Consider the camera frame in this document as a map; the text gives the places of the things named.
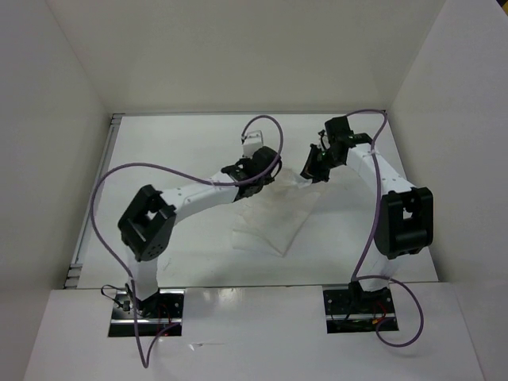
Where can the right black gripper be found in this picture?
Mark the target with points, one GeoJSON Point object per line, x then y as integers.
{"type": "Point", "coordinates": [310, 171]}

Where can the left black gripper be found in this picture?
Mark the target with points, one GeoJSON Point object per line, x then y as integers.
{"type": "Point", "coordinates": [268, 178]}

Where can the white pleated skirt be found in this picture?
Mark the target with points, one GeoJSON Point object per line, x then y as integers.
{"type": "Point", "coordinates": [269, 221]}

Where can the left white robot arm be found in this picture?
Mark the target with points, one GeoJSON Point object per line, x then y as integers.
{"type": "Point", "coordinates": [147, 224]}

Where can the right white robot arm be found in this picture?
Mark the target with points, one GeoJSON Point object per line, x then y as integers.
{"type": "Point", "coordinates": [403, 216]}

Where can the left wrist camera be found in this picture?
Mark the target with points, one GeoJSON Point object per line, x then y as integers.
{"type": "Point", "coordinates": [258, 161]}

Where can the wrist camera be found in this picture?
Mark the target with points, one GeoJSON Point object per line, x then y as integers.
{"type": "Point", "coordinates": [258, 161]}
{"type": "Point", "coordinates": [337, 130]}

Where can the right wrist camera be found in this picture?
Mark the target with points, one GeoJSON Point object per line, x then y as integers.
{"type": "Point", "coordinates": [337, 130]}

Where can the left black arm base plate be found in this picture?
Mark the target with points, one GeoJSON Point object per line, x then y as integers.
{"type": "Point", "coordinates": [162, 314]}

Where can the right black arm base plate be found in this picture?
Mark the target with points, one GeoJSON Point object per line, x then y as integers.
{"type": "Point", "coordinates": [347, 313]}

